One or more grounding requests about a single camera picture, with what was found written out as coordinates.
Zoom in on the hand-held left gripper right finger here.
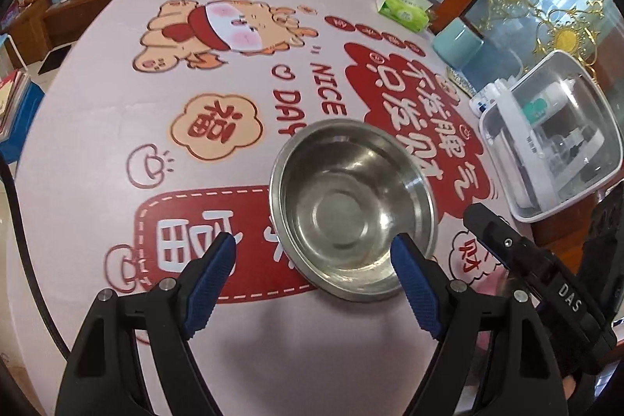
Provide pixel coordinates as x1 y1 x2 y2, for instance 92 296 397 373
390 233 569 416

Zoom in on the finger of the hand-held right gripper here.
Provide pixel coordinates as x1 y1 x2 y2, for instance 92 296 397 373
463 203 551 287

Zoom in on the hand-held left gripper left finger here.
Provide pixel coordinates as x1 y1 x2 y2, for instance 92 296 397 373
56 232 238 416

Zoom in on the flat-bottomed steel bowl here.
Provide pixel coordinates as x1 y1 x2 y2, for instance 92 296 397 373
269 119 438 301

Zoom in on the white storage box clear lid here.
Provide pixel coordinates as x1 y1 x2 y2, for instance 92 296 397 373
479 50 620 222

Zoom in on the white blue bottle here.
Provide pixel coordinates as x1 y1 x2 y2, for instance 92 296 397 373
470 80 510 117

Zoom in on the white bottle green label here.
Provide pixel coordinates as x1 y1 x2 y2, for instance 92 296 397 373
521 85 576 124

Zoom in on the teal cup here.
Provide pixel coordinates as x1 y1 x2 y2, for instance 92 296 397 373
433 17 485 73

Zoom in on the green tissue pack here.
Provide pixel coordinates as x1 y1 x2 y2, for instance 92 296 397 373
376 0 432 33

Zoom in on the stack of books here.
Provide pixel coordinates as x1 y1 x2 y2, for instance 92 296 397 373
0 69 31 139

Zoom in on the black floor mat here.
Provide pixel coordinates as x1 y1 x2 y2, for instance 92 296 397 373
38 48 71 76

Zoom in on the low wooden cabinet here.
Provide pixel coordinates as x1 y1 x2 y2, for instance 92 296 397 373
44 0 142 51

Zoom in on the black cable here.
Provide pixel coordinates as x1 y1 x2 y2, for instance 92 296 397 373
0 155 71 361

